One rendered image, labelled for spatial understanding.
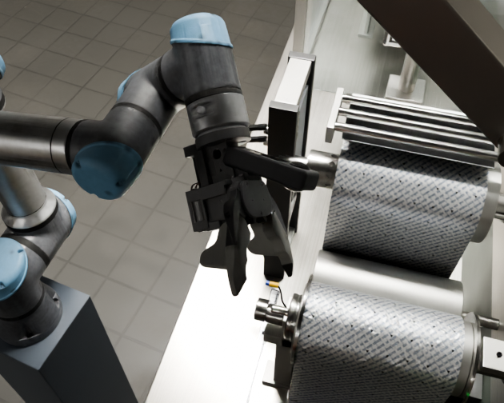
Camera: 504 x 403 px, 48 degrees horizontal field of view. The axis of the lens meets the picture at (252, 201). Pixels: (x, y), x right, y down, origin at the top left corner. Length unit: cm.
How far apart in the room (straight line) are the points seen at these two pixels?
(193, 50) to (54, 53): 298
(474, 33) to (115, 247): 238
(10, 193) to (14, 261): 14
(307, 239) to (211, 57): 81
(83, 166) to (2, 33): 328
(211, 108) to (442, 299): 53
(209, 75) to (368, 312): 43
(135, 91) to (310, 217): 82
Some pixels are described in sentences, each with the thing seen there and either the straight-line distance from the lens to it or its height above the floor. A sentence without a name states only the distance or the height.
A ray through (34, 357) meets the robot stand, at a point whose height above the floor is 90.
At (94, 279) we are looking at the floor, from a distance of 252.
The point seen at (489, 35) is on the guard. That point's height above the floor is 193.
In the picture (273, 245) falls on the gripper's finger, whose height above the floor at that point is 146.
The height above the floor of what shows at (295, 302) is 129.
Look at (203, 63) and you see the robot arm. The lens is 72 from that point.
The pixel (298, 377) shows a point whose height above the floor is 117.
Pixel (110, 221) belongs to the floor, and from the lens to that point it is 268.
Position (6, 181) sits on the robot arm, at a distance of 118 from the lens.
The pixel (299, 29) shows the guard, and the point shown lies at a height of 112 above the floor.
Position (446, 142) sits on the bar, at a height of 145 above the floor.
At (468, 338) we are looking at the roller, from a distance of 91.
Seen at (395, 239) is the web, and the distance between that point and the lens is 101.
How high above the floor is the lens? 208
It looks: 51 degrees down
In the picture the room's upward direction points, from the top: straight up
